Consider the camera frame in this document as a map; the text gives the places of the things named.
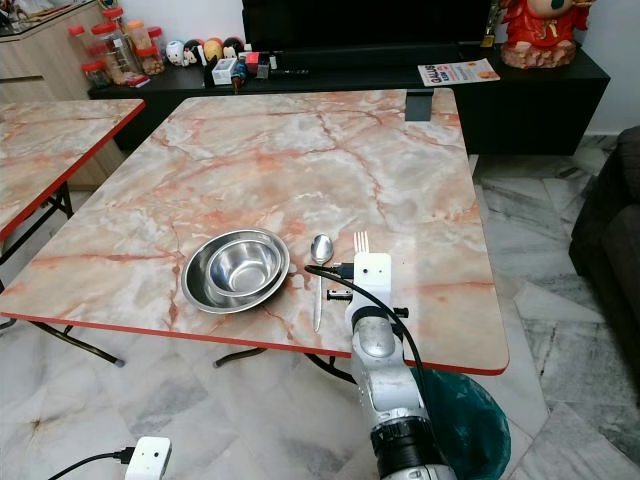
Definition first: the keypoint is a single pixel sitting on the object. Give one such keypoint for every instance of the steel fork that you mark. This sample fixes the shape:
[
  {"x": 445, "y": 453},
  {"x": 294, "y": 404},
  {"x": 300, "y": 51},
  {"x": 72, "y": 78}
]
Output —
[{"x": 361, "y": 247}]

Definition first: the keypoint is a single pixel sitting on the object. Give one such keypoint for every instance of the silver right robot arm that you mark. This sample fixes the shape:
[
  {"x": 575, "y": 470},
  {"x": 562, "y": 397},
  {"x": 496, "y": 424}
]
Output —
[{"x": 385, "y": 380}]

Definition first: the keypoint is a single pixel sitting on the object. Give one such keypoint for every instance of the steel spoon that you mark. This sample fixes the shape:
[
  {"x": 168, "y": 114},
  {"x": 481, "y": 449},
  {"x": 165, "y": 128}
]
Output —
[{"x": 321, "y": 248}]

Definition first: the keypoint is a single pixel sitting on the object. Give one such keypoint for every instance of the small steel bowl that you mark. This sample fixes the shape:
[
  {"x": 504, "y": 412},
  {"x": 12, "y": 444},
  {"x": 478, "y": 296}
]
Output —
[{"x": 245, "y": 268}]

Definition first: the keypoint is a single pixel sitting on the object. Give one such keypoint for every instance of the large steel dish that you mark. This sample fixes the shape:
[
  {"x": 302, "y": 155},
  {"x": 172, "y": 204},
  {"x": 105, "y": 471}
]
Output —
[{"x": 199, "y": 286}]

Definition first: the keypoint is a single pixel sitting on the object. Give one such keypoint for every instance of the green waste bin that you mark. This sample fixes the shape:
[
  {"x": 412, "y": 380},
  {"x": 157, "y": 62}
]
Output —
[{"x": 475, "y": 430}]

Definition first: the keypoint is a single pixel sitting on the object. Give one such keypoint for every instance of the black table edge clamp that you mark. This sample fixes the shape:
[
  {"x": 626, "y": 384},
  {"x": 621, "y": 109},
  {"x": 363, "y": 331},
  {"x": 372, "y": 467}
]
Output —
[{"x": 420, "y": 104}]

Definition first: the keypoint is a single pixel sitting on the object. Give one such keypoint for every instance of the black remote control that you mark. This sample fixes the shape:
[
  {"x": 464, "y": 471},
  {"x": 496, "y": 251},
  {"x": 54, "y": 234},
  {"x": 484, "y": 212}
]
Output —
[{"x": 289, "y": 72}]

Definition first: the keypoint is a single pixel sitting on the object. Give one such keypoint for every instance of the small white box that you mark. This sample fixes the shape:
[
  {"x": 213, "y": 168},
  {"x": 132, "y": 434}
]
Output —
[{"x": 225, "y": 72}]

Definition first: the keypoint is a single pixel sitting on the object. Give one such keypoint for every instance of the orange white leaflet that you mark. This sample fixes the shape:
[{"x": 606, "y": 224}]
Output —
[{"x": 458, "y": 72}]

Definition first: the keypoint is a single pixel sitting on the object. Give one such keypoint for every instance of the dark round toy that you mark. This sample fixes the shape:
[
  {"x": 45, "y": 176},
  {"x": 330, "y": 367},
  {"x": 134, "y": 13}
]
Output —
[{"x": 233, "y": 47}]

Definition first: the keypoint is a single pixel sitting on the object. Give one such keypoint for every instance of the black TV console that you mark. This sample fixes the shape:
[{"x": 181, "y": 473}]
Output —
[{"x": 540, "y": 110}]

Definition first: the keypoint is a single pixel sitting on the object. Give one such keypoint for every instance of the black television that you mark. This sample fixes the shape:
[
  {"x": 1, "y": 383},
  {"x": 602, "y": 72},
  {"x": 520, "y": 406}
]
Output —
[{"x": 365, "y": 22}]

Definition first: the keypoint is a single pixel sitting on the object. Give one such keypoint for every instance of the orange round toy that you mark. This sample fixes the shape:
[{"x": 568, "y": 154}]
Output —
[{"x": 213, "y": 49}]

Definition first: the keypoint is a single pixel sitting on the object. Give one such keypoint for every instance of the dark sofa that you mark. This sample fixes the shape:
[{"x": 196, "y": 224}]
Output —
[{"x": 610, "y": 240}]

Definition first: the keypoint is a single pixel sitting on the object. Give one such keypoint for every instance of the black white round toy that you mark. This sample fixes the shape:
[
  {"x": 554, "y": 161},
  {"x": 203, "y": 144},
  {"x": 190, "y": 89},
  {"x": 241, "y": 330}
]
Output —
[{"x": 195, "y": 52}]

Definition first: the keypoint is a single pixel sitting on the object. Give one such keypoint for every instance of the white blue round toy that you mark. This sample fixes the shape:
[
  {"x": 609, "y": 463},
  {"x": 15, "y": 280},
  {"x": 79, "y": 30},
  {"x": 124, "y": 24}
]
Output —
[{"x": 175, "y": 53}]

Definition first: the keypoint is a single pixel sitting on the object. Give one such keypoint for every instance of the flat red box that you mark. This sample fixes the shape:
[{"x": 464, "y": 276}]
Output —
[{"x": 133, "y": 82}]

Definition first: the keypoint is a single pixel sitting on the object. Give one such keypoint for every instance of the brown filled jar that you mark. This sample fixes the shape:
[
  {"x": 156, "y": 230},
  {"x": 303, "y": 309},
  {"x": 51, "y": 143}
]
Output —
[{"x": 152, "y": 60}]

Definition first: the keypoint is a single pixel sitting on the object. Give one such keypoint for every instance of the orange filled jar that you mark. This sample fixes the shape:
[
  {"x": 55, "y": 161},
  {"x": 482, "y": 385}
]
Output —
[{"x": 138, "y": 36}]

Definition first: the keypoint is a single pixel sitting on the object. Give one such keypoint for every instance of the large red lid snack jar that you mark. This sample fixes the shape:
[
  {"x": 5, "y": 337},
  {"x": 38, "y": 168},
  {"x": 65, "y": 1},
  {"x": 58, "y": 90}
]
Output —
[{"x": 115, "y": 55}]

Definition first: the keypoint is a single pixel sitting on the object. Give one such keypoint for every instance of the short red lid jar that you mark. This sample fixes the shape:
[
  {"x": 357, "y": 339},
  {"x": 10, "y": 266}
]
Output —
[{"x": 95, "y": 75}]

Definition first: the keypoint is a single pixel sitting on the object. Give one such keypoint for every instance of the red seated figurine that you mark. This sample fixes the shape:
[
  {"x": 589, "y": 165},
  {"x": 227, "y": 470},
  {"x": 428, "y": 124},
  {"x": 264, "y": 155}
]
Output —
[{"x": 545, "y": 32}]

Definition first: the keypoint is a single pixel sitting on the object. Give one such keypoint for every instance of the tall red lid jar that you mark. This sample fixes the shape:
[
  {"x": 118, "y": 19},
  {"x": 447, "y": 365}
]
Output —
[{"x": 79, "y": 44}]

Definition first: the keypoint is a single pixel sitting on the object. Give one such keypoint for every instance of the light wooden cabinet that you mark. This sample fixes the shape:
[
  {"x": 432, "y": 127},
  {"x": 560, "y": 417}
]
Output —
[{"x": 35, "y": 65}]

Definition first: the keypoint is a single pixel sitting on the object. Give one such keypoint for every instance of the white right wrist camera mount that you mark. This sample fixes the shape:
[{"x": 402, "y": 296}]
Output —
[{"x": 372, "y": 278}]

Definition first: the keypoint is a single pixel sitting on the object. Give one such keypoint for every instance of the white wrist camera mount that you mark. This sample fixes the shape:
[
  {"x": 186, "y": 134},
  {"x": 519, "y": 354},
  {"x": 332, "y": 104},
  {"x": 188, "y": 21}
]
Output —
[
  {"x": 150, "y": 458},
  {"x": 372, "y": 278}
]

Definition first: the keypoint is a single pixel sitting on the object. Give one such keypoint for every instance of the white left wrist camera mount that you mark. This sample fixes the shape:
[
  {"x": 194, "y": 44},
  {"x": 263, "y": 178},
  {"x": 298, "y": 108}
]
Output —
[{"x": 150, "y": 458}]

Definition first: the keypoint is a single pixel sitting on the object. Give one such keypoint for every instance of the black metal large table frame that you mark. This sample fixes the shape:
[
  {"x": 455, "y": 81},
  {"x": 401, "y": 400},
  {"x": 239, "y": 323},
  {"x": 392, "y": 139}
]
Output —
[{"x": 95, "y": 352}]

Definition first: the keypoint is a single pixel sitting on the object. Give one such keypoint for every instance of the black metal small table frame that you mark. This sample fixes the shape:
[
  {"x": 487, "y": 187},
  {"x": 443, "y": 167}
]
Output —
[{"x": 50, "y": 222}]

